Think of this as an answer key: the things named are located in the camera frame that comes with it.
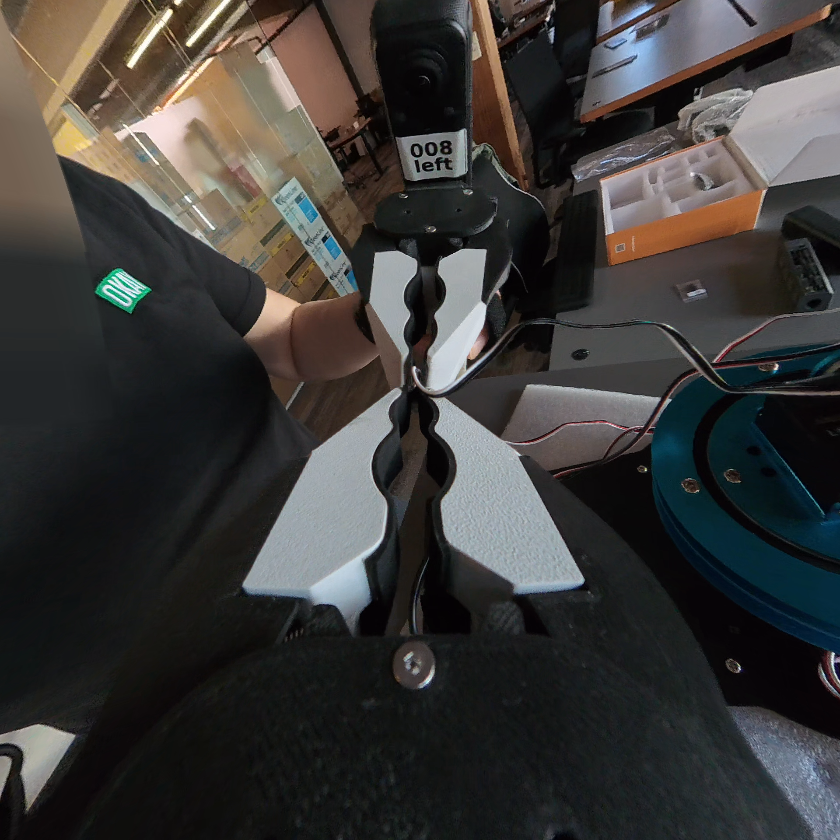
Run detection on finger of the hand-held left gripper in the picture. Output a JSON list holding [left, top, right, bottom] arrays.
[[367, 249, 422, 391], [422, 251, 492, 396]]

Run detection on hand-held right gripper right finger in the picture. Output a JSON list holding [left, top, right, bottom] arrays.
[[416, 392, 586, 621]]

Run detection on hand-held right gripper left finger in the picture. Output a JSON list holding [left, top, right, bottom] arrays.
[[241, 387, 404, 636]]

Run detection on black and white cable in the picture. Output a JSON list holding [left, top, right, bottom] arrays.
[[402, 317, 840, 399]]

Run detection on person's left forearm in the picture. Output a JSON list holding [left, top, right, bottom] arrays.
[[261, 287, 383, 383]]

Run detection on grey desk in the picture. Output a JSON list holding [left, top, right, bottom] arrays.
[[453, 121, 840, 421]]

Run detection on wooden pillar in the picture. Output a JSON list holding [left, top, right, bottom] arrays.
[[469, 0, 530, 191]]

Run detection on dark background table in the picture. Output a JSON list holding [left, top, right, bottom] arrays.
[[325, 92, 389, 193]]

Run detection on black chair with backrest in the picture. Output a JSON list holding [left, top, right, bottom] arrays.
[[469, 154, 551, 329]]

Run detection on green jacket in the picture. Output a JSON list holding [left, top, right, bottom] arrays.
[[472, 142, 526, 193]]

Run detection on stack of cardboard boxes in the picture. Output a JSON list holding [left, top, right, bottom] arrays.
[[190, 174, 361, 304]]

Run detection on black keyboard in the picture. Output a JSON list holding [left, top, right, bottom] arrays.
[[550, 190, 600, 310]]

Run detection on black office chair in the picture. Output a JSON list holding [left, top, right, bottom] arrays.
[[502, 26, 652, 189]]

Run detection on white foam sheet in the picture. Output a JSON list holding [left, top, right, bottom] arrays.
[[502, 384, 665, 471]]

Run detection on person in black shirt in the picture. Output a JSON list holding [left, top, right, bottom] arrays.
[[0, 154, 326, 840]]

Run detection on plastic bag with black parts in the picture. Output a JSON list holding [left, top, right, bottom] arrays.
[[571, 125, 681, 183]]

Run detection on orange box with foam insert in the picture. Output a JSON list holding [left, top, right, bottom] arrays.
[[598, 66, 840, 267]]

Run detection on grey table with wooden edge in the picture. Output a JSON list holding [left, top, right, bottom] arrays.
[[580, 0, 840, 124]]

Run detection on crumpled clear plastic bag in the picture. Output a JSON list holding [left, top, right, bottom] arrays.
[[678, 87, 754, 131]]

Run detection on black connector module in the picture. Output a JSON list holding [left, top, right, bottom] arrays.
[[777, 236, 836, 313]]

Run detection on black rectangular block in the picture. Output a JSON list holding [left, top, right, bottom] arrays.
[[780, 205, 840, 245]]

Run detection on white flat object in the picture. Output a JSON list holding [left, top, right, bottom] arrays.
[[0, 724, 77, 796]]

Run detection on red white black servo wire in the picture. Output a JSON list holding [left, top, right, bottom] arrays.
[[505, 311, 840, 454], [551, 430, 660, 478]]

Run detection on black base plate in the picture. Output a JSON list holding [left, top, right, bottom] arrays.
[[558, 446, 840, 731]]

